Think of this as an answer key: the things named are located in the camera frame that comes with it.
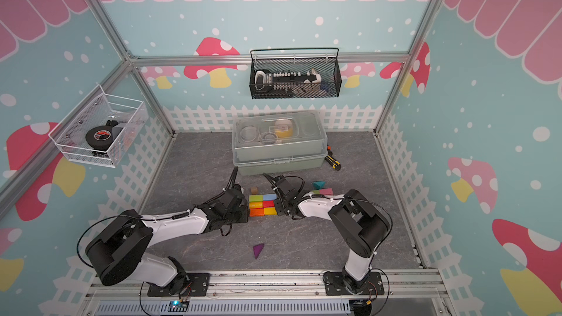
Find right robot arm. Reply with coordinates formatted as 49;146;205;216
263;174;394;294

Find green block top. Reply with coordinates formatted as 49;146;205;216
249;195;263;203

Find purple triangle block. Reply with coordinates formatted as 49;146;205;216
253;244;265;259

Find white black tool in basket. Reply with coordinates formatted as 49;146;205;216
250;70;323;95

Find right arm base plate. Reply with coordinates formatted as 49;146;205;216
323;272;385;296

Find yellow black screwdriver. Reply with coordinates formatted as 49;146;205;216
325;155;341;171

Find red block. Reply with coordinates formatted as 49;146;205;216
263;200;275;208

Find green lit circuit board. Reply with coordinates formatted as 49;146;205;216
168;301;190;313

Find white wire basket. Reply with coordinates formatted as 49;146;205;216
48;86;149;168

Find pink block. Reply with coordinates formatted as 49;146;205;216
318;189;334;195

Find orange yellow supermarket block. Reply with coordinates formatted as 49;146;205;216
250;201;263;209

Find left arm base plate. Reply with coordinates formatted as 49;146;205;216
147;273;211;297

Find teal triangle block top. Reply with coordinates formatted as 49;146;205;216
313;181;326;190

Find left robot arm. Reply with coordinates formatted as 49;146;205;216
78;169;250;296

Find black wire mesh basket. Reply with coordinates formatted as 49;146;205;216
249;48;342;99

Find black tape roll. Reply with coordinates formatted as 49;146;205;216
85;126;114;152

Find translucent plastic storage box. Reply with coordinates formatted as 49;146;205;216
232;111;328;176

